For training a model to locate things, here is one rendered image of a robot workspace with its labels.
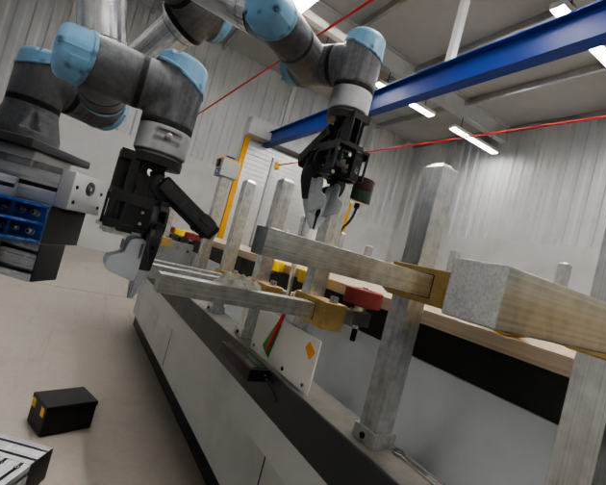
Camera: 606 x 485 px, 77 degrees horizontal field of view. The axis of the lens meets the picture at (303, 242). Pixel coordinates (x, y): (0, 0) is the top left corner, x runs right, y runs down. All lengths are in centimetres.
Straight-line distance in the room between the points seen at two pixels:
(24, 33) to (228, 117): 386
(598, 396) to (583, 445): 5
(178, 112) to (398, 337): 45
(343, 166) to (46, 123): 76
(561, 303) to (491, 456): 55
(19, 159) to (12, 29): 813
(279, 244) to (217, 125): 878
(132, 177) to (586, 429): 60
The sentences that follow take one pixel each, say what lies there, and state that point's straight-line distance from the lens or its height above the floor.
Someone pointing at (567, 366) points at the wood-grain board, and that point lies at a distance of 67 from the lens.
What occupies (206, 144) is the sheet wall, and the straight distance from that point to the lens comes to 901.
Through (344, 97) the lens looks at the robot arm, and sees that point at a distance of 71.
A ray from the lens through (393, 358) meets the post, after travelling 59.
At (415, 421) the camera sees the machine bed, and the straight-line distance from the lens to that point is 85.
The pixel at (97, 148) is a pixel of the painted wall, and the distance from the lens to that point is 870.
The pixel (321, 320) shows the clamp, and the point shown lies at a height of 84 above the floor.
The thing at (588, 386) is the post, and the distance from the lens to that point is 46.
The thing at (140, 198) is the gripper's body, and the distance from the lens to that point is 58.
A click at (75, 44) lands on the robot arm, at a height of 112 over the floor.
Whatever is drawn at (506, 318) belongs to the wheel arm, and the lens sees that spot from 20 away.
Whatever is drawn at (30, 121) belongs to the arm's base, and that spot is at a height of 108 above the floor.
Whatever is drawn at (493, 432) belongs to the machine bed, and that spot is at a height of 74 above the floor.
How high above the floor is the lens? 94
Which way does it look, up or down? 2 degrees up
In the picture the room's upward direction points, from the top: 15 degrees clockwise
